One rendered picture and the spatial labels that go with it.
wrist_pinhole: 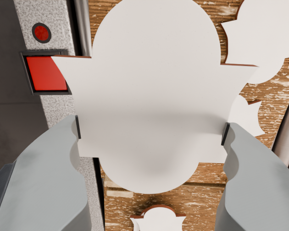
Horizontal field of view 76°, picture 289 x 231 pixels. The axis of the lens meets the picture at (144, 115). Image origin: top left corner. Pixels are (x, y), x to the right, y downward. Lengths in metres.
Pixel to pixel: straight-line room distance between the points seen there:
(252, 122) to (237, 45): 0.14
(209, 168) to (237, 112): 0.14
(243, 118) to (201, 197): 0.22
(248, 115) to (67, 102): 0.34
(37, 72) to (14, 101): 1.28
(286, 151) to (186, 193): 0.23
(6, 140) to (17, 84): 0.53
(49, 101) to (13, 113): 1.31
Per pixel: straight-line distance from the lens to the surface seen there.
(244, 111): 0.38
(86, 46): 0.35
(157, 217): 0.48
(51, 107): 0.41
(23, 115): 1.67
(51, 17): 0.37
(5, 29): 1.53
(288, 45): 0.37
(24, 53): 0.38
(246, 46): 0.34
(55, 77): 0.37
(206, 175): 0.45
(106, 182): 0.42
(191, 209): 0.52
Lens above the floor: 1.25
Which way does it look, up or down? 64 degrees down
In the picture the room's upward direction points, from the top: 178 degrees counter-clockwise
